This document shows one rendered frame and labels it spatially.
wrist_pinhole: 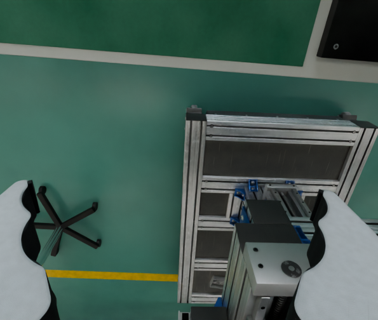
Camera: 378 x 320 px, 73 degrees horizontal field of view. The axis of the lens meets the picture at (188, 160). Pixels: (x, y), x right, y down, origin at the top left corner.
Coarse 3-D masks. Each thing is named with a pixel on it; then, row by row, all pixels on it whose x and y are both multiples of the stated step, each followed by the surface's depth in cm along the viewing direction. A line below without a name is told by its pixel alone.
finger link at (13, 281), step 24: (24, 192) 10; (0, 216) 9; (24, 216) 9; (0, 240) 8; (24, 240) 8; (0, 264) 7; (24, 264) 7; (0, 288) 6; (24, 288) 6; (48, 288) 6; (0, 312) 6; (24, 312) 6; (48, 312) 6
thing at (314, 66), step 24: (0, 48) 46; (24, 48) 47; (48, 48) 47; (72, 48) 47; (312, 48) 47; (240, 72) 49; (264, 72) 49; (288, 72) 49; (312, 72) 49; (336, 72) 49; (360, 72) 50
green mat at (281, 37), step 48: (0, 0) 43; (48, 0) 43; (96, 0) 43; (144, 0) 43; (192, 0) 43; (240, 0) 43; (288, 0) 44; (96, 48) 47; (144, 48) 47; (192, 48) 47; (240, 48) 47; (288, 48) 47
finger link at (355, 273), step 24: (312, 216) 11; (336, 216) 10; (312, 240) 9; (336, 240) 8; (360, 240) 8; (312, 264) 9; (336, 264) 8; (360, 264) 8; (312, 288) 7; (336, 288) 7; (360, 288) 7; (288, 312) 7; (312, 312) 6; (336, 312) 6; (360, 312) 6
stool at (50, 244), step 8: (40, 192) 145; (40, 200) 146; (48, 208) 149; (88, 208) 152; (96, 208) 154; (56, 216) 153; (80, 216) 152; (40, 224) 156; (48, 224) 156; (56, 224) 155; (64, 224) 155; (56, 232) 151; (64, 232) 159; (72, 232) 159; (48, 240) 146; (56, 240) 148; (80, 240) 162; (88, 240) 163; (48, 248) 141; (56, 248) 165; (96, 248) 165; (40, 256) 135; (40, 264) 132
